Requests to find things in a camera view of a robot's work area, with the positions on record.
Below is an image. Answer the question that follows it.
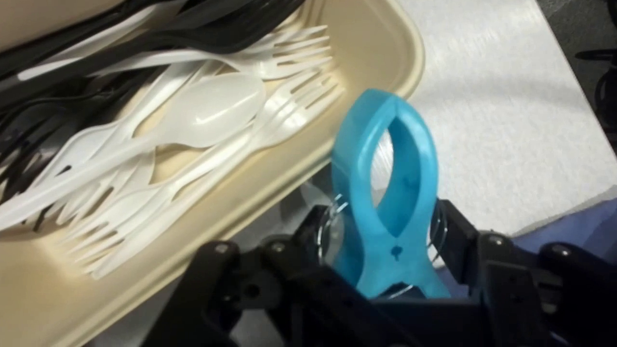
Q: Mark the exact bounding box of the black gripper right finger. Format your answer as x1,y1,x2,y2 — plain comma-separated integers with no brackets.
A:
436,198,617,347

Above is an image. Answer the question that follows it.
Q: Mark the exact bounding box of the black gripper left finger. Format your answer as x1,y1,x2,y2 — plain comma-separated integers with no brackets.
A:
147,204,353,347

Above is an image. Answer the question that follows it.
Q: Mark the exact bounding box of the blue plastic clip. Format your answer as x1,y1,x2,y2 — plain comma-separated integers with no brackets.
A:
330,87,452,301

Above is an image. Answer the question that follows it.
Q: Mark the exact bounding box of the white plastic cutlery pile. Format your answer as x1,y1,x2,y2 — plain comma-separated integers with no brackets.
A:
64,65,348,277

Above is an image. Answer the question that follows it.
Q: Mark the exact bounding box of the white plastic spoon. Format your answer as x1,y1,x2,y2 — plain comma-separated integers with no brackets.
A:
0,71,271,233

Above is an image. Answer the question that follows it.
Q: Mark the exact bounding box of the white plastic fork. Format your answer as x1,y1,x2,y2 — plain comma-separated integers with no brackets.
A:
89,23,336,83

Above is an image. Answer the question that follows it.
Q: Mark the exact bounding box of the beige cutlery tray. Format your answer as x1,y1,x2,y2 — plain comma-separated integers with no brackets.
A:
0,0,429,347

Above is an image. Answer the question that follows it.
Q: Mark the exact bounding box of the white plastic knife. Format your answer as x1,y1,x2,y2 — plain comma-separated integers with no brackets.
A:
16,0,191,85

